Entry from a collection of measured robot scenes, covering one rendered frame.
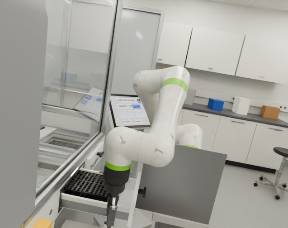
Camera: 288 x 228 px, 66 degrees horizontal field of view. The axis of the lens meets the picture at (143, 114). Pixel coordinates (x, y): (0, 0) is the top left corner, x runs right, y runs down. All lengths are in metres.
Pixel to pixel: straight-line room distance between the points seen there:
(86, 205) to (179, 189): 0.45
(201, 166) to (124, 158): 0.48
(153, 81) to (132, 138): 0.40
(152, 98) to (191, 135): 0.32
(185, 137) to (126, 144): 0.60
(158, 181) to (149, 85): 0.47
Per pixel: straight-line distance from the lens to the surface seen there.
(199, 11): 4.64
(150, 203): 1.21
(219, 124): 4.00
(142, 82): 1.06
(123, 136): 0.73
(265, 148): 4.36
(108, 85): 1.45
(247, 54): 4.36
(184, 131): 1.29
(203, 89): 4.51
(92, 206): 1.03
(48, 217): 0.99
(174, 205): 1.21
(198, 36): 4.19
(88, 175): 1.18
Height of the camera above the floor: 1.48
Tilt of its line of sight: 12 degrees down
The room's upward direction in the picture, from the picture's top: 10 degrees clockwise
